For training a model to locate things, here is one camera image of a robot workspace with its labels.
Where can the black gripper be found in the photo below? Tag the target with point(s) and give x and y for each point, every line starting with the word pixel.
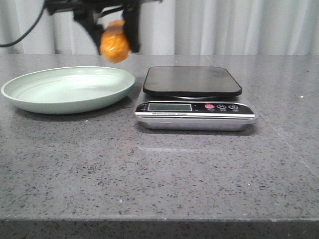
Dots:
pixel 83 13

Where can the orange corn cob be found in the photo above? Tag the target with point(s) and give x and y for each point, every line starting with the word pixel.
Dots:
pixel 114 43

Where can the white pleated curtain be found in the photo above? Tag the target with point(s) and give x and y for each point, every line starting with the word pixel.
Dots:
pixel 176 27

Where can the pale green plate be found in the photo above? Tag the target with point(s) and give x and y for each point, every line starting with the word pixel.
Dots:
pixel 68 90

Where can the silver black kitchen scale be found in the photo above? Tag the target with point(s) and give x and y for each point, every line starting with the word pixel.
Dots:
pixel 193 98

